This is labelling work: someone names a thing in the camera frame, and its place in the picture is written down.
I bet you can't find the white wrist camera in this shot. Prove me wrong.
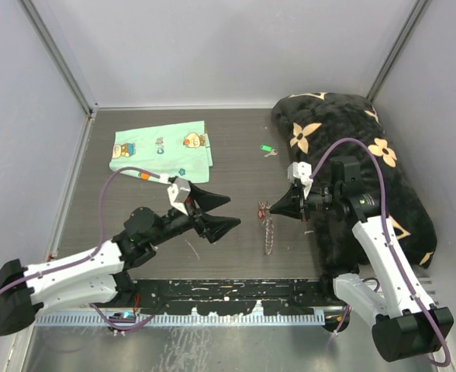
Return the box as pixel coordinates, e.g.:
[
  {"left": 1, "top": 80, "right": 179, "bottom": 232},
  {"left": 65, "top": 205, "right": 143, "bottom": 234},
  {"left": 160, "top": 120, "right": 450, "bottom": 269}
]
[
  {"left": 287, "top": 162, "right": 313, "bottom": 198},
  {"left": 167, "top": 177, "right": 191, "bottom": 215}
]

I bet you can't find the aluminium frame post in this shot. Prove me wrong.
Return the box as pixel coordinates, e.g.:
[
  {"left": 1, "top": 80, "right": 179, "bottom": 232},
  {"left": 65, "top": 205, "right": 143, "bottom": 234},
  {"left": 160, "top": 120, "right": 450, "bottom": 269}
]
[
  {"left": 367, "top": 0, "right": 431, "bottom": 102},
  {"left": 19, "top": 0, "right": 98, "bottom": 115}
]

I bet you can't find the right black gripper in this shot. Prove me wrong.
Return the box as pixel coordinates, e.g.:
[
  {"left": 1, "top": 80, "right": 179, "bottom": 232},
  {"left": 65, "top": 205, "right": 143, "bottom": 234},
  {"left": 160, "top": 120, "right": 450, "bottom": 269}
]
[{"left": 270, "top": 181, "right": 341, "bottom": 222}]

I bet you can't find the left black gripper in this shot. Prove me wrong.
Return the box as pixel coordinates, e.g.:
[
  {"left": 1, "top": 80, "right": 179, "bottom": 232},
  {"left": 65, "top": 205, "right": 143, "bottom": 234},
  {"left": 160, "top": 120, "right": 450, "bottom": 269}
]
[{"left": 148, "top": 181, "right": 240, "bottom": 246}]

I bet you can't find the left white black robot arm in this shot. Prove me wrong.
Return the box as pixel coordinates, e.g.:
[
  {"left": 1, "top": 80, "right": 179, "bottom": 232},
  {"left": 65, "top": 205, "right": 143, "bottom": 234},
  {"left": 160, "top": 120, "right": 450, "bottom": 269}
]
[{"left": 0, "top": 178, "right": 241, "bottom": 337}]

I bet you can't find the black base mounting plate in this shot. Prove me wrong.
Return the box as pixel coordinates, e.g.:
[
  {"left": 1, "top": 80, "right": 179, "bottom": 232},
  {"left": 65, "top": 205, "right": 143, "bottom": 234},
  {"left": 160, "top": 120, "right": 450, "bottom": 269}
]
[{"left": 97, "top": 279, "right": 345, "bottom": 316}]

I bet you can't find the white slotted cable duct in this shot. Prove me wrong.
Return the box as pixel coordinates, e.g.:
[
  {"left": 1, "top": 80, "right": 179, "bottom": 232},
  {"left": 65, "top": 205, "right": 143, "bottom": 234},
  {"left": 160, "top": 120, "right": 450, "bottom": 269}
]
[{"left": 35, "top": 310, "right": 325, "bottom": 327}]

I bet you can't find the left aluminium frame post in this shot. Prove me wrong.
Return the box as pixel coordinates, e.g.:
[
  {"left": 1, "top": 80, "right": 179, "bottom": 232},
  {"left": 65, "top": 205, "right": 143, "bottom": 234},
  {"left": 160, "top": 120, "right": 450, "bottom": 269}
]
[{"left": 19, "top": 0, "right": 98, "bottom": 115}]

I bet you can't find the green cartoon print cloth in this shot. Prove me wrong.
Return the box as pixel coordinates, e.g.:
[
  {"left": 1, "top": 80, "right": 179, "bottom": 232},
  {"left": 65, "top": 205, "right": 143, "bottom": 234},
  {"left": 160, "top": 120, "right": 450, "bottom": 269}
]
[{"left": 109, "top": 121, "right": 213, "bottom": 184}]

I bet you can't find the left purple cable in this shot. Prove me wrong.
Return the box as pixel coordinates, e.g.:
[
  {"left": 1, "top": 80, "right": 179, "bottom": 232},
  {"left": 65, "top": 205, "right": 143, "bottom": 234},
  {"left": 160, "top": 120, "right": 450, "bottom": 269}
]
[{"left": 0, "top": 166, "right": 171, "bottom": 342}]

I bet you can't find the right aluminium frame post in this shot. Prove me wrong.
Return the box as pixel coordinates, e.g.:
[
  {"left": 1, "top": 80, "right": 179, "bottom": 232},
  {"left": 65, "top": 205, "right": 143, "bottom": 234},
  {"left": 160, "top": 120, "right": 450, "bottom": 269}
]
[{"left": 367, "top": 0, "right": 431, "bottom": 102}]

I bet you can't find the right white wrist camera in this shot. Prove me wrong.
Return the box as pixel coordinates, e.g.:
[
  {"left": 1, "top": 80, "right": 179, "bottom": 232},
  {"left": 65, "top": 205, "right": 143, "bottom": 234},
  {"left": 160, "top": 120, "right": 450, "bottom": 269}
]
[{"left": 287, "top": 162, "right": 313, "bottom": 198}]

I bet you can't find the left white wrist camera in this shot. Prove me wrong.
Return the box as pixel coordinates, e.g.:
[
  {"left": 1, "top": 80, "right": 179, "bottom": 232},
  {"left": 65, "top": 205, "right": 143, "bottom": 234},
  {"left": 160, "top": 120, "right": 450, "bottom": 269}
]
[{"left": 167, "top": 177, "right": 191, "bottom": 215}]

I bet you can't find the small silver key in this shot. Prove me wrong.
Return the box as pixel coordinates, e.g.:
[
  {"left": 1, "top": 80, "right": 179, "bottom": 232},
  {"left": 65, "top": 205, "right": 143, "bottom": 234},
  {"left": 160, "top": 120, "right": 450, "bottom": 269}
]
[{"left": 264, "top": 149, "right": 278, "bottom": 157}]

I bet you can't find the metal keyring disc with rings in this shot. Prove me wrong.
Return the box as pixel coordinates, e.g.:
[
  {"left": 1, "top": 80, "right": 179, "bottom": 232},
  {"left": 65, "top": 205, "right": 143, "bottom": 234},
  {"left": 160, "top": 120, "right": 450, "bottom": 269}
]
[{"left": 258, "top": 201, "right": 274, "bottom": 256}]

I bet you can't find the black floral plush pillow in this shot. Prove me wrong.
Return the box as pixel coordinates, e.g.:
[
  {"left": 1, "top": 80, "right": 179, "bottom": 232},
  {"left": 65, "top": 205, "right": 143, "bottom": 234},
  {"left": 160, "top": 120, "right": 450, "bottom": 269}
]
[{"left": 271, "top": 91, "right": 438, "bottom": 272}]

